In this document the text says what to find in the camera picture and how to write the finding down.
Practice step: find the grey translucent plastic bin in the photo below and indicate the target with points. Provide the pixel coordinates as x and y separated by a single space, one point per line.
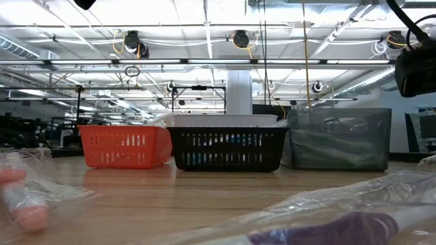
381 115

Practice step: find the long ceiling light bar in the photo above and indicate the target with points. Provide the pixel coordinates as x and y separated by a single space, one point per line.
102 61

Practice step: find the black plastic basket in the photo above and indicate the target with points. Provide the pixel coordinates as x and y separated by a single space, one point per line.
228 131

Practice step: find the silver ventilation duct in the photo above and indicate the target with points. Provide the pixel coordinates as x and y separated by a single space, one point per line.
20 49
374 76

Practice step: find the orange white toothbrush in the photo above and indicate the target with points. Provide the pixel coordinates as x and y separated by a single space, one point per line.
24 204
163 120

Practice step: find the purple white toothbrush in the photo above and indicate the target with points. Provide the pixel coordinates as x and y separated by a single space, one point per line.
340 228

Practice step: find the white plastic basket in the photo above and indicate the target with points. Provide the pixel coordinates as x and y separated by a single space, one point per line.
238 120

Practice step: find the dark background workstation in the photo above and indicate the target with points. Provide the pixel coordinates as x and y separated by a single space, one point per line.
20 131

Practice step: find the black metal frame stand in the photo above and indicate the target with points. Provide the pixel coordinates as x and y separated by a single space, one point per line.
199 87

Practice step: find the dark monitor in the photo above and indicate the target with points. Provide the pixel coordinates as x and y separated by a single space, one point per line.
428 127

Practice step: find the orange plastic basket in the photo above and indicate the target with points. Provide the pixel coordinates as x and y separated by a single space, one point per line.
119 130

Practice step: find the white square pillar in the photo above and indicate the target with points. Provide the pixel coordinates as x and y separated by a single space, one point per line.
239 92

